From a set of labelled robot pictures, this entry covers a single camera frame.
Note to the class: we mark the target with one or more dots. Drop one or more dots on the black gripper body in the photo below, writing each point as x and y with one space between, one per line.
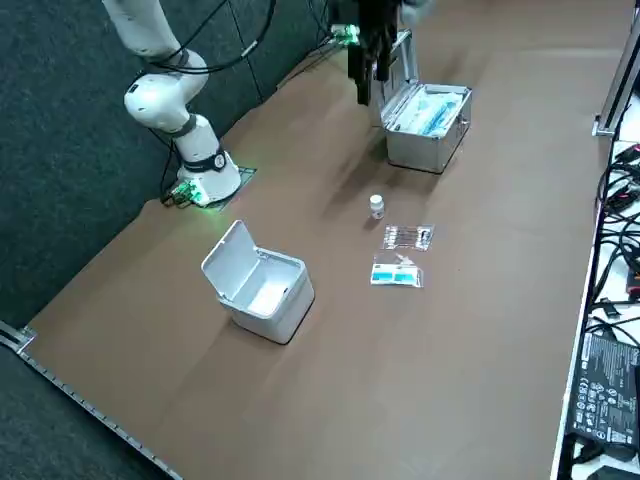
379 15

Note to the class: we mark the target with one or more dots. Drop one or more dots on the clear cotton swab packet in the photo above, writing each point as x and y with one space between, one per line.
407 237

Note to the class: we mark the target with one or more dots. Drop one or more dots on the clear gloves packet blue label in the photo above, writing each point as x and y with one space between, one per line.
397 274

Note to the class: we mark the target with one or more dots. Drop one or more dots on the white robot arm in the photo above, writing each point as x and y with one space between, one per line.
155 100
344 33

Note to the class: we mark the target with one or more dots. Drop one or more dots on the silver aluminium medical kit case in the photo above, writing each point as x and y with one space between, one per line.
425 150

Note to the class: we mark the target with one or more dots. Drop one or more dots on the blue face mask packet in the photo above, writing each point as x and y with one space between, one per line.
440 112

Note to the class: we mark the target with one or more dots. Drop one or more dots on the small white pill bottle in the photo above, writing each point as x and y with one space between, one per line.
377 207

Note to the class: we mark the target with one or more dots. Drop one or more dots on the black dongle red light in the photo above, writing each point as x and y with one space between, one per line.
622 197
631 152

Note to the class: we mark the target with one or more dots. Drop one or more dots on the black device red mark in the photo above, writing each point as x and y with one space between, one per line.
634 282

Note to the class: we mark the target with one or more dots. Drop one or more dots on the black labelled power adapter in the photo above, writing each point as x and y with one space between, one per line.
607 385

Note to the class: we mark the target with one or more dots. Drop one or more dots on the silver aluminium frame post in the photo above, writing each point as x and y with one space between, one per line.
620 75

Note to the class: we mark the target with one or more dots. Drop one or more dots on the silver table edge rail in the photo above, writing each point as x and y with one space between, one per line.
75 392

